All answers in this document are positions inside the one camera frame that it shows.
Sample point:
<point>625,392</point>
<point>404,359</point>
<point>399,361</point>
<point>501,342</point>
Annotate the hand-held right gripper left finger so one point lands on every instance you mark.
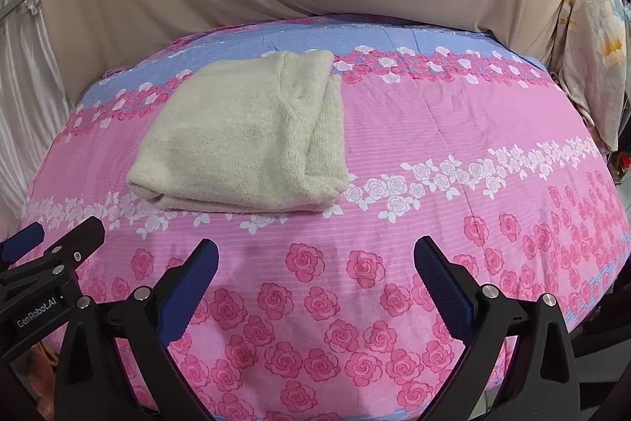
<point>190,288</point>

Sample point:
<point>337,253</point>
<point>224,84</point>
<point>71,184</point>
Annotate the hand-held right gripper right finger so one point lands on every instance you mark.
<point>443,288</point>

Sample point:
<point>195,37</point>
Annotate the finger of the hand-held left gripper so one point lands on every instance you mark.
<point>19,241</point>
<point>79,238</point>

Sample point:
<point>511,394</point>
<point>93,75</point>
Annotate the cream knit sweater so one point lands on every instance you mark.
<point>236,130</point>

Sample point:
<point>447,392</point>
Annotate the white satin curtain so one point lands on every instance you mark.
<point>29,80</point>

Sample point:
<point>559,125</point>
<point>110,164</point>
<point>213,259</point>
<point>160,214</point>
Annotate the pink blue floral bedsheet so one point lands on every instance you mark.
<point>404,125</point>

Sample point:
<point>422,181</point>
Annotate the pale floral hanging cloth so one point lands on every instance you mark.
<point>591,46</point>

